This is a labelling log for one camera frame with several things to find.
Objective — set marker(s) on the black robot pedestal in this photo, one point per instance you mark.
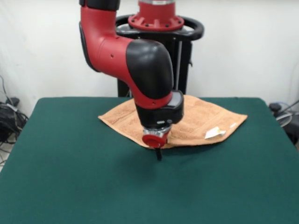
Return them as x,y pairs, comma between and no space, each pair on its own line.
184,58

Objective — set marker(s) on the black oval device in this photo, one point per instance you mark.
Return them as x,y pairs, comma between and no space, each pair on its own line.
275,107

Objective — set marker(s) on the tan terry towel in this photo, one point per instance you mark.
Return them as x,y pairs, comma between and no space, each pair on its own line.
198,126

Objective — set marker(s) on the black bulky object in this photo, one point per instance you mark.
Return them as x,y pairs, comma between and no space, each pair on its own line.
294,133

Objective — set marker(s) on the dark green table cloth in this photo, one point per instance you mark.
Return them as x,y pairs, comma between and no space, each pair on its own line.
70,175

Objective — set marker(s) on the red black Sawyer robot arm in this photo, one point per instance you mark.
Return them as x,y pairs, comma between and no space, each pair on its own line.
140,65

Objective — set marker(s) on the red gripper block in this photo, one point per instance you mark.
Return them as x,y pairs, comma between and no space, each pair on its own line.
153,141

